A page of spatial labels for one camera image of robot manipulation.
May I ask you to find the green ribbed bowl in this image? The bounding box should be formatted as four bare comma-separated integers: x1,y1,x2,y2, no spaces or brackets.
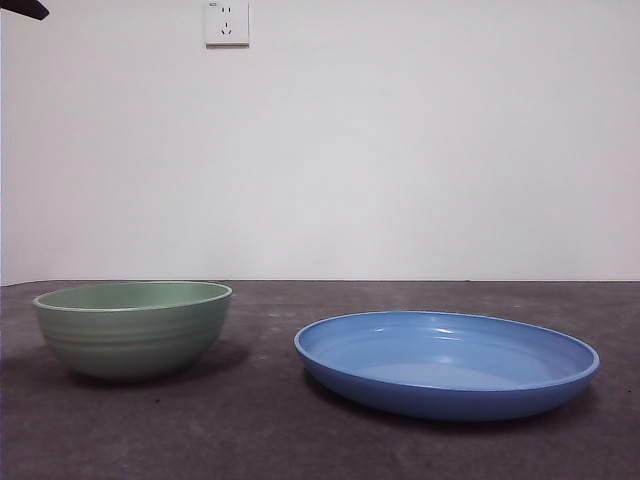
32,281,234,385

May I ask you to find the blue round plate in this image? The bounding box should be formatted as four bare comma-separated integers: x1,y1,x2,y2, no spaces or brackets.
293,310,601,423

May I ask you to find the white wall socket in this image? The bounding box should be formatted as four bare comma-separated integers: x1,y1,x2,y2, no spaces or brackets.
203,0,251,50

